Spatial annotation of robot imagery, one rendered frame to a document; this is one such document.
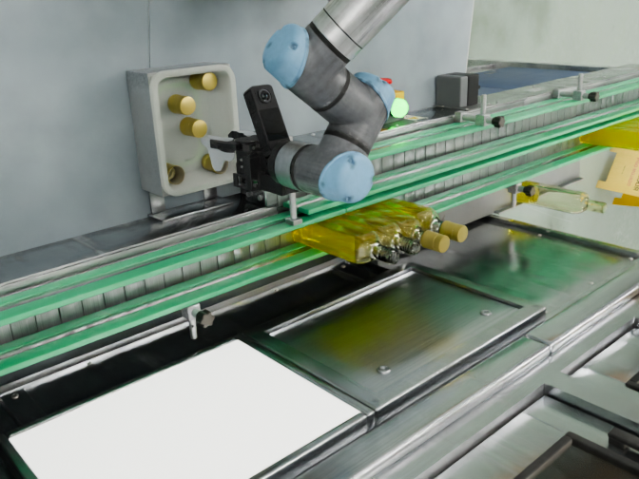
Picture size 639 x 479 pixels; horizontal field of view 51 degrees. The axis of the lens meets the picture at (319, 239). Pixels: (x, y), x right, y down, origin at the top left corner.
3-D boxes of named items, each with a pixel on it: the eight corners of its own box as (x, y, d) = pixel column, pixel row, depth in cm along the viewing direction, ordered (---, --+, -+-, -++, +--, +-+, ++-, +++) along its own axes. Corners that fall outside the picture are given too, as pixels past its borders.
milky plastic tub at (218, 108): (142, 190, 127) (165, 200, 120) (125, 69, 119) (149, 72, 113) (219, 172, 137) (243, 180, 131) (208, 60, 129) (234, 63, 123)
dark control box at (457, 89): (434, 105, 179) (459, 108, 173) (435, 74, 176) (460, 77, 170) (453, 101, 184) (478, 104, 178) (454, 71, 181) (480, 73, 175)
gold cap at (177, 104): (165, 95, 123) (178, 97, 120) (183, 92, 126) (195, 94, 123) (168, 114, 125) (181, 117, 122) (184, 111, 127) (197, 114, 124)
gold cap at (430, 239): (420, 249, 129) (438, 256, 126) (420, 232, 128) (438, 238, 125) (432, 244, 131) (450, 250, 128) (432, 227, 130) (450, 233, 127)
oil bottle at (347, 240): (291, 240, 138) (365, 269, 123) (289, 215, 136) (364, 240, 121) (312, 234, 142) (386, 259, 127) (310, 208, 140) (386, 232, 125)
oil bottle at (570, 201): (510, 201, 192) (597, 220, 173) (512, 181, 190) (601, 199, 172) (520, 198, 196) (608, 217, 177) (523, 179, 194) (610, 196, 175)
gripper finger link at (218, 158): (192, 169, 119) (231, 176, 114) (189, 136, 117) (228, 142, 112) (204, 165, 121) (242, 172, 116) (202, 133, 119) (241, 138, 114)
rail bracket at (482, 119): (451, 123, 165) (496, 129, 156) (452, 92, 163) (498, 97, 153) (460, 120, 168) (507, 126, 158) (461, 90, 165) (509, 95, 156)
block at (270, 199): (242, 201, 136) (263, 208, 131) (239, 156, 132) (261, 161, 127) (257, 197, 138) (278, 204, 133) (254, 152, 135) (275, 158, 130)
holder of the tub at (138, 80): (145, 216, 129) (165, 225, 123) (125, 70, 119) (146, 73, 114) (220, 197, 139) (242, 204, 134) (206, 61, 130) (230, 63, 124)
